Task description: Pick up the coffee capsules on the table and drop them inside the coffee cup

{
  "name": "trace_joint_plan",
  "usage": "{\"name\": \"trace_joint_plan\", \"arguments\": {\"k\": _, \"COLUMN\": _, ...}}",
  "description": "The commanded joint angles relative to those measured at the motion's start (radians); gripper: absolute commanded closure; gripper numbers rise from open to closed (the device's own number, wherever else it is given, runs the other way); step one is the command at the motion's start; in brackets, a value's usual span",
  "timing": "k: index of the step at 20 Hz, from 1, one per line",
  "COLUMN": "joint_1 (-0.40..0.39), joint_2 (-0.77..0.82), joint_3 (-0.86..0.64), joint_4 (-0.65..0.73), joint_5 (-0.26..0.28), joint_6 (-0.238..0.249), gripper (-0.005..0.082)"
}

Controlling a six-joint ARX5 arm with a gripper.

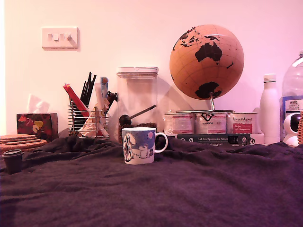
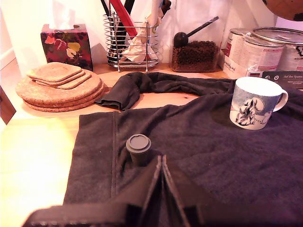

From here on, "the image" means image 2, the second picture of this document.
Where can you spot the crumpled white paper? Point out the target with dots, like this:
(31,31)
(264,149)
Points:
(139,49)

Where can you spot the dark brown wooden panel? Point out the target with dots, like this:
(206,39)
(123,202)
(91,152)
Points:
(7,106)

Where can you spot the square cork coaster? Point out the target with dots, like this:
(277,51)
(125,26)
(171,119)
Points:
(80,76)
(78,84)
(54,71)

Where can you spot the dark grey cloth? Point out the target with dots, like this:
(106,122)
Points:
(213,165)

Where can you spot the illustrated white blue mug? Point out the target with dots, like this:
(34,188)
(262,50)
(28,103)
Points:
(251,104)

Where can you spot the dark wooden coffee scoop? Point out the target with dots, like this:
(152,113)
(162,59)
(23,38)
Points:
(181,39)

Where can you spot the floral dark tissue box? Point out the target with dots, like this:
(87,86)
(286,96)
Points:
(66,49)

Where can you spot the white cardboard box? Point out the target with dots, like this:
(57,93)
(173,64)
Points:
(233,68)

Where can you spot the white tin pink text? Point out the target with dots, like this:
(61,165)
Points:
(262,54)

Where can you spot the cork globe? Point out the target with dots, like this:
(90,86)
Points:
(284,7)

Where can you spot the round cork trivet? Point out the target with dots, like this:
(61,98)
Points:
(35,92)
(61,106)
(61,110)

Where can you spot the dark grey coffee capsule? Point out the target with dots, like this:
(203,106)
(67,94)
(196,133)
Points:
(138,144)

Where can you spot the white tissue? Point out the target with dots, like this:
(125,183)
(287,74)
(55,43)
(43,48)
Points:
(64,21)

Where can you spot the red chopstick sleeve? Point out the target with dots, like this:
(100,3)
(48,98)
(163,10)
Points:
(123,16)

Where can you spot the black printed flat box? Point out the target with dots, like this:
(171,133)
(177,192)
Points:
(284,79)

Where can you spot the dark brown wooden utensil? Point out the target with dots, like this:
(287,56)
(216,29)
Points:
(165,6)

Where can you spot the black chopstick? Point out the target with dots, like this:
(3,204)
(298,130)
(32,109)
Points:
(126,4)
(103,6)
(132,3)

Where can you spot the white tin black arrow symbol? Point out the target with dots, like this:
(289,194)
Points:
(294,59)

